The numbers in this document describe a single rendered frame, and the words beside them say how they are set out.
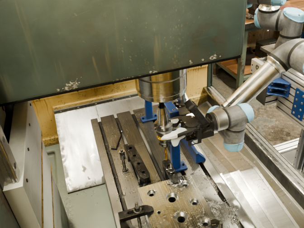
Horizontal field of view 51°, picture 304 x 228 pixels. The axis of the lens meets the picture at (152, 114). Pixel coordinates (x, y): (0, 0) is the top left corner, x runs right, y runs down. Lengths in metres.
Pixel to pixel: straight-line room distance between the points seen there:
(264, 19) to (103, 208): 1.38
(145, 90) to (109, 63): 0.19
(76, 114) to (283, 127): 2.09
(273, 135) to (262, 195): 1.64
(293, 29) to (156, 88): 1.21
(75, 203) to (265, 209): 0.97
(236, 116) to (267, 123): 2.25
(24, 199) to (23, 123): 0.28
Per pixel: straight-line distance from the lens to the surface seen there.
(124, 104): 2.13
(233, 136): 1.22
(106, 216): 1.73
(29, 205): 0.86
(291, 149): 2.78
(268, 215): 1.62
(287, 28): 1.97
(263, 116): 3.50
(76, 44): 0.76
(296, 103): 1.97
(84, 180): 1.89
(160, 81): 0.90
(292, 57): 1.29
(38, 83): 0.79
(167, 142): 1.10
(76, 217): 1.77
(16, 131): 1.01
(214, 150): 1.86
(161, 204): 1.25
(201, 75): 2.28
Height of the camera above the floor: 1.95
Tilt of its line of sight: 34 degrees down
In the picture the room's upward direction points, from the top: 5 degrees counter-clockwise
